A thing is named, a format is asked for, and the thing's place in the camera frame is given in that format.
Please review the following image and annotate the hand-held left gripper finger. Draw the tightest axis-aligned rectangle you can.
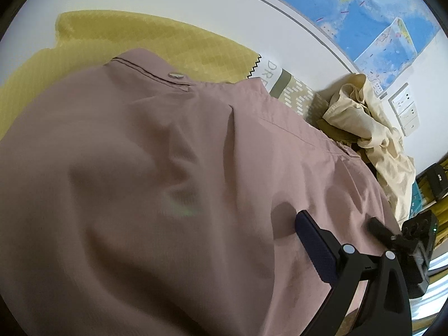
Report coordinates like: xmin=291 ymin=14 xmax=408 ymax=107
xmin=295 ymin=209 xmax=414 ymax=336

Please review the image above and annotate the blue plastic basket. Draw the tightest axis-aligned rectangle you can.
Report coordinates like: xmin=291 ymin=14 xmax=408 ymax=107
xmin=409 ymin=181 xmax=426 ymax=218

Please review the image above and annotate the black handbag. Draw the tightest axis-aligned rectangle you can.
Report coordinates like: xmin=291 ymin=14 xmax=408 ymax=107
xmin=428 ymin=163 xmax=448 ymax=201

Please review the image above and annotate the white wall switch panel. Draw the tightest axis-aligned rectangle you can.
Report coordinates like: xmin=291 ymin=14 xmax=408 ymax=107
xmin=396 ymin=101 xmax=418 ymax=124
xmin=388 ymin=83 xmax=409 ymax=108
xmin=402 ymin=116 xmax=421 ymax=137

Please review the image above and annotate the cream garment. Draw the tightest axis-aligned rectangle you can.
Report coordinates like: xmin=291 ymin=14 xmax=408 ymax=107
xmin=322 ymin=73 xmax=417 ymax=228

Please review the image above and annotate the mustard hanging coat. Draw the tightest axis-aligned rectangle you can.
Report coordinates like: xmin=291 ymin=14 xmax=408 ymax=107
xmin=416 ymin=157 xmax=448 ymax=204

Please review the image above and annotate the printed white cloth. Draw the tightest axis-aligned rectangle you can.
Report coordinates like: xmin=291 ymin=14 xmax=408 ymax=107
xmin=245 ymin=54 xmax=330 ymax=127

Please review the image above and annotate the pink zip jacket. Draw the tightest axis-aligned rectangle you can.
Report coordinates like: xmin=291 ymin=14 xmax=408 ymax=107
xmin=0 ymin=49 xmax=403 ymax=336

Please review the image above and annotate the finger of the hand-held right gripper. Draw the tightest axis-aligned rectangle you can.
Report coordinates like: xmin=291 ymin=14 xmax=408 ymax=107
xmin=367 ymin=216 xmax=403 ymax=250

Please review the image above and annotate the colourful wall map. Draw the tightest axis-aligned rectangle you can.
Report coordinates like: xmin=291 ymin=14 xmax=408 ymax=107
xmin=224 ymin=0 xmax=442 ymax=93

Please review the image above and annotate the yellow quilted blanket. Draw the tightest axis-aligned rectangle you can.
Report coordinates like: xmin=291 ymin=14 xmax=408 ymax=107
xmin=0 ymin=10 xmax=261 ymax=141

